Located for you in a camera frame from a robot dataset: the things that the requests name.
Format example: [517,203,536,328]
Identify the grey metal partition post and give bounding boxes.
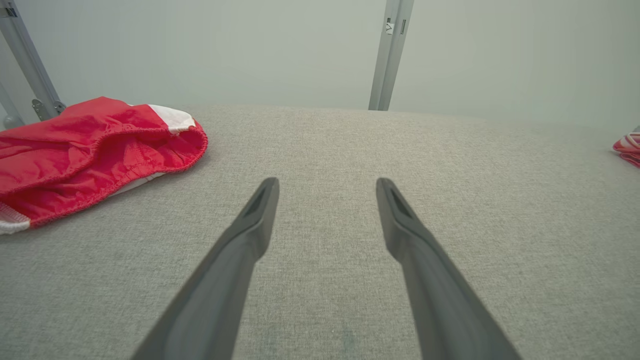
[368,0,416,112]

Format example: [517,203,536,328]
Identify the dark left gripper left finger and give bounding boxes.
[131,176,281,360]

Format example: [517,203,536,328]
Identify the red Bulls basketball jersey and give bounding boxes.
[612,131,640,168]

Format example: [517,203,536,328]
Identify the grey metal corner bracket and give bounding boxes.
[0,0,67,128]

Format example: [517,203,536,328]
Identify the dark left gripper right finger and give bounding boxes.
[376,177,523,360]

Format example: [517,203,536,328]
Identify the red white shorts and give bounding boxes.
[0,96,209,236]

